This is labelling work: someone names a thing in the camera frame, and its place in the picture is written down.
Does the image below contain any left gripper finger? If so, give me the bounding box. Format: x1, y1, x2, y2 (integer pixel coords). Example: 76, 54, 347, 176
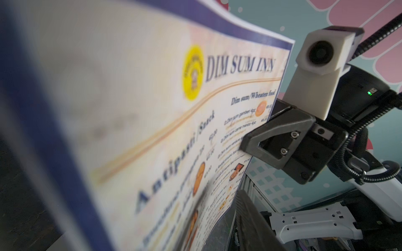
234, 190, 285, 251

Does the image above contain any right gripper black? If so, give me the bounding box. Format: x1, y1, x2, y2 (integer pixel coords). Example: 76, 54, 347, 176
240, 108, 349, 185

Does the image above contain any dim sum menu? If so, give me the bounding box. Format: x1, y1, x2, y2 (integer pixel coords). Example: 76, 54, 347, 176
1, 1, 295, 251

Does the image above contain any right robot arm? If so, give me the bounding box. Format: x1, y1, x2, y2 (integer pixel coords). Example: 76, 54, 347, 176
236, 16, 402, 251

